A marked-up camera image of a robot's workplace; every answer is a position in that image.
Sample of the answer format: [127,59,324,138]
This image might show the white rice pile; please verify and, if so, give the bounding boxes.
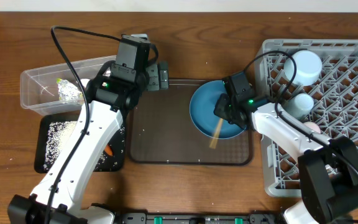
[39,121,126,173]

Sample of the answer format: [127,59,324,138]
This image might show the black waste tray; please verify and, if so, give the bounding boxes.
[34,113,126,174]

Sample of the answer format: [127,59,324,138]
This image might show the grey dishwasher rack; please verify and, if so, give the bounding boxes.
[254,39,358,198]

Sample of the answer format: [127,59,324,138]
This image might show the light blue bowl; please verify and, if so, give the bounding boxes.
[292,50,323,86]

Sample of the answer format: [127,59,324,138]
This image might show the aluminium foil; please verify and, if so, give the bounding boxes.
[57,78,83,101]

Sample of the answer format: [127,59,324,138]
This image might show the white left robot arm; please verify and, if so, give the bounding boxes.
[7,34,168,223]

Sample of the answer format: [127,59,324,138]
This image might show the clear plastic bin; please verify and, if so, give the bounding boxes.
[19,55,117,116]

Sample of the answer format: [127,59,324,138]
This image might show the wooden chopstick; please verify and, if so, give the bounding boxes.
[211,119,225,149]
[208,119,223,149]

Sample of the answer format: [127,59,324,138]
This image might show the orange carrot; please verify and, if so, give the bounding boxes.
[104,145,113,156]

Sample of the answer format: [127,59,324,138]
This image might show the brown serving tray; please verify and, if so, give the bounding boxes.
[126,79,254,166]

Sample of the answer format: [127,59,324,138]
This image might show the white napkin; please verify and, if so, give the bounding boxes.
[80,69,111,89]

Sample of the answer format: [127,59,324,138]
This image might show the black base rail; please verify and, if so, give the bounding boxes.
[88,203,291,224]

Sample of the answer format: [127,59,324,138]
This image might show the dark blue plate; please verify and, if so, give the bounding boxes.
[189,80,247,139]

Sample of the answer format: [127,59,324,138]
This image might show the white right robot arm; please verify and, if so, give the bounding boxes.
[214,72,358,223]

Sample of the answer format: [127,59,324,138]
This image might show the pink cup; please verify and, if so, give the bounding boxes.
[304,121,321,134]

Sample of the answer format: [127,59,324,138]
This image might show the light blue cup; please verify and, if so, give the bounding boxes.
[283,93,314,120]

